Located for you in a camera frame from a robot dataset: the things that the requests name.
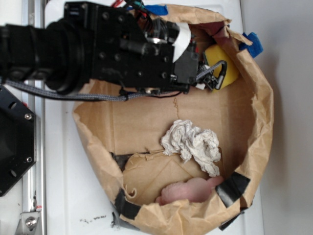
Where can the yellow green sponge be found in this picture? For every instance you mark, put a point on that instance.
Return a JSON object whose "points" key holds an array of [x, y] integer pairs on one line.
{"points": [[225, 72]]}

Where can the brown paper bag tray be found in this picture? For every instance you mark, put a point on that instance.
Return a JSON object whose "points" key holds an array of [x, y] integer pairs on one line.
{"points": [[184, 165]]}

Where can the aluminium frame rail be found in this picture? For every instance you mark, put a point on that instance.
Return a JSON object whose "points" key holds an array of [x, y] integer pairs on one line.
{"points": [[33, 216]]}

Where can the pink rubber glove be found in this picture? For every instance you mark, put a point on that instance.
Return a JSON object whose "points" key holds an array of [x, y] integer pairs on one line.
{"points": [[195, 190]]}

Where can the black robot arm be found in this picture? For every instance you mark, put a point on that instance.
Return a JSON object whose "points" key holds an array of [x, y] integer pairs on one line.
{"points": [[45, 54]]}

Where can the blue masking tape piece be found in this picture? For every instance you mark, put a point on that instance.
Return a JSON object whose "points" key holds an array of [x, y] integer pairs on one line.
{"points": [[254, 49]]}

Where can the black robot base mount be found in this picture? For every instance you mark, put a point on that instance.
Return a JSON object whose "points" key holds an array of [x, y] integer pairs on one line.
{"points": [[17, 135]]}

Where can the wrist camera with white shroud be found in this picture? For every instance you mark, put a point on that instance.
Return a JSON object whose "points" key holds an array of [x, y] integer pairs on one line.
{"points": [[178, 35]]}

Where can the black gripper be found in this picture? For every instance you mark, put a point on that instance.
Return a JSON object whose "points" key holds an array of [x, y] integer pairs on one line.
{"points": [[110, 45]]}

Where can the white crumpled paper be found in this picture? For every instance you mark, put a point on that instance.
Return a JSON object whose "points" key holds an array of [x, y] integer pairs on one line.
{"points": [[192, 142]]}

